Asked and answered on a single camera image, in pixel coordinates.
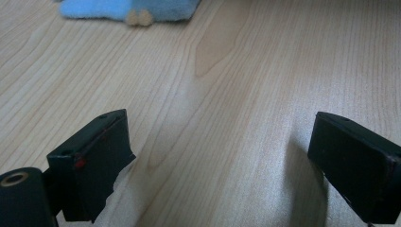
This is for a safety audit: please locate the blue glove with grey cuff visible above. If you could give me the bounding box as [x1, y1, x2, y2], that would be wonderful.
[58, 0, 203, 26]

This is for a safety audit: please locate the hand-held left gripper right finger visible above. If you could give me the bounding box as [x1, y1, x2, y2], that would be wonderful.
[306, 111, 401, 225]

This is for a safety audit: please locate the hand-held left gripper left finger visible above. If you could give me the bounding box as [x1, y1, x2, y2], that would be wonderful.
[46, 108, 137, 223]

